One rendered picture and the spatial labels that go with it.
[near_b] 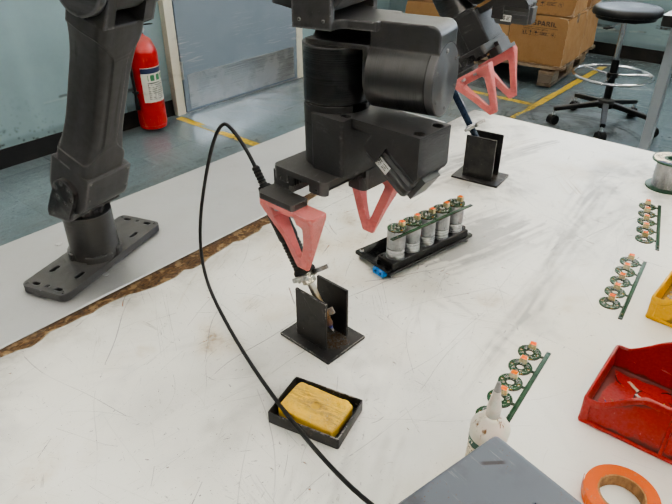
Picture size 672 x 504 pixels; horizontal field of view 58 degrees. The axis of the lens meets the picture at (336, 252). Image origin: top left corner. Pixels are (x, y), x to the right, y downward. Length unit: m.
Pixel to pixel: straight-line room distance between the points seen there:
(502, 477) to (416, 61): 0.30
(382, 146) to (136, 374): 0.36
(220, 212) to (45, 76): 2.46
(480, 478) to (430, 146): 0.25
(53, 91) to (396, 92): 2.97
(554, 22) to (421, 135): 3.84
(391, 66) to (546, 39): 3.87
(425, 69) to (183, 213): 0.58
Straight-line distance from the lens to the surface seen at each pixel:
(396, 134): 0.49
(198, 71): 3.79
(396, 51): 0.49
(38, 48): 3.33
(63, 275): 0.86
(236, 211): 0.97
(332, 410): 0.60
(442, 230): 0.84
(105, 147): 0.77
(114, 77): 0.71
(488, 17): 1.03
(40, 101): 3.36
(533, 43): 4.38
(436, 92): 0.49
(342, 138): 0.51
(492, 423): 0.54
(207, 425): 0.62
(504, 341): 0.72
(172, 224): 0.95
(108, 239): 0.86
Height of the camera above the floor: 1.20
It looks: 32 degrees down
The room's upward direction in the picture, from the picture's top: straight up
